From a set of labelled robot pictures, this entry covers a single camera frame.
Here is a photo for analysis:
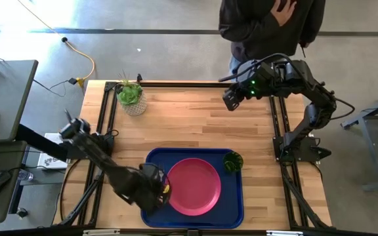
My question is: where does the white patterned plant pot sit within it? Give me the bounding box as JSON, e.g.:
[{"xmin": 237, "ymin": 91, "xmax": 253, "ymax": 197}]
[{"xmin": 122, "ymin": 92, "xmax": 148, "ymax": 117}]

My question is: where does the person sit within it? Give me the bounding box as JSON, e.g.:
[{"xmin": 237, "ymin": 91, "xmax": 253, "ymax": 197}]
[{"xmin": 218, "ymin": 0, "xmax": 327, "ymax": 83}]

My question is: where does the black aluminium table frame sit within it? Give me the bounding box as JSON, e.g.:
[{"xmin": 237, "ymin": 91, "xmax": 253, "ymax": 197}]
[{"xmin": 57, "ymin": 80, "xmax": 333, "ymax": 230}]

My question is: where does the blue plastic tray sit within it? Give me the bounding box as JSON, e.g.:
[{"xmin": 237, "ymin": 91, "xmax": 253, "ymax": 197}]
[{"xmin": 140, "ymin": 147, "xmax": 245, "ymax": 229}]

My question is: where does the black diagonal beam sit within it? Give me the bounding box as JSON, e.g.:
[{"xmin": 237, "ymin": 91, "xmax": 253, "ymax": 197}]
[{"xmin": 14, "ymin": 123, "xmax": 69, "ymax": 162}]

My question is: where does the yellow extension cable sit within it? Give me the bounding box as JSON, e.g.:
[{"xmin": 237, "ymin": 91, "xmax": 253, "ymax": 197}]
[{"xmin": 16, "ymin": 0, "xmax": 96, "ymax": 88}]

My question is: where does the green faceted glass cup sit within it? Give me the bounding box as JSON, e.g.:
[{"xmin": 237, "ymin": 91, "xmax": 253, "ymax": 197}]
[{"xmin": 222, "ymin": 151, "xmax": 244, "ymax": 174}]

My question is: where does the green succulent plant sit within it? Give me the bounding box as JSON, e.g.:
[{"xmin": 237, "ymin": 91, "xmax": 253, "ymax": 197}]
[{"xmin": 115, "ymin": 70, "xmax": 143, "ymax": 106}]

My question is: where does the thin black floor cable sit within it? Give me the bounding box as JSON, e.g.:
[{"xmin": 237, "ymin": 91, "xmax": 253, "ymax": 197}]
[{"xmin": 33, "ymin": 77, "xmax": 78, "ymax": 98}]

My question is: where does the white printed paper sheet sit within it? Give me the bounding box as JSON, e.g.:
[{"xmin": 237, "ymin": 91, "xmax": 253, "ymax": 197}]
[{"xmin": 37, "ymin": 132, "xmax": 70, "ymax": 170}]

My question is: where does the pink round plate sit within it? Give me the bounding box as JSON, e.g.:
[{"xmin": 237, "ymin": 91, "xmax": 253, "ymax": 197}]
[{"xmin": 167, "ymin": 157, "xmax": 222, "ymax": 217}]

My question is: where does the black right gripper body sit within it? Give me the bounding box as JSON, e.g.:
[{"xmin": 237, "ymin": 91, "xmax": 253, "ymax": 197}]
[{"xmin": 237, "ymin": 77, "xmax": 266, "ymax": 101}]

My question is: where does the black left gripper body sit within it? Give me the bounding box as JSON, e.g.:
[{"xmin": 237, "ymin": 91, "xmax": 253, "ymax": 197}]
[{"xmin": 135, "ymin": 168, "xmax": 173, "ymax": 213}]

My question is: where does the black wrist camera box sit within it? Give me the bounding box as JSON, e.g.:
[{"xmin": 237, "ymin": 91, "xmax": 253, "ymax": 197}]
[{"xmin": 241, "ymin": 60, "xmax": 275, "ymax": 83}]

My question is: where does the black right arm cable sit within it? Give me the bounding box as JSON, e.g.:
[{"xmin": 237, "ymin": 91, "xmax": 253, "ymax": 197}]
[{"xmin": 329, "ymin": 97, "xmax": 356, "ymax": 121}]

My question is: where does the person's hand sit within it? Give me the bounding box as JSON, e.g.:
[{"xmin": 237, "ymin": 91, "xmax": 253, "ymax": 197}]
[{"xmin": 270, "ymin": 0, "xmax": 297, "ymax": 27}]

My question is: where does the clear plastic water bottle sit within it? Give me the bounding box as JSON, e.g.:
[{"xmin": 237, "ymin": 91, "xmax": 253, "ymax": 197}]
[{"xmin": 18, "ymin": 169, "xmax": 34, "ymax": 182}]

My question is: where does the silver metal bracket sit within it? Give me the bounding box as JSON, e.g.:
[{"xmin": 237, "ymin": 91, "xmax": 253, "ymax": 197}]
[
  {"xmin": 82, "ymin": 229, "xmax": 121, "ymax": 236},
  {"xmin": 266, "ymin": 230, "xmax": 305, "ymax": 236}
]

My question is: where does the grey metal side table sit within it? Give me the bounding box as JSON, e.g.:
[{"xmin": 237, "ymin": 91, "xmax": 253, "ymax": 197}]
[{"xmin": 341, "ymin": 85, "xmax": 378, "ymax": 192}]

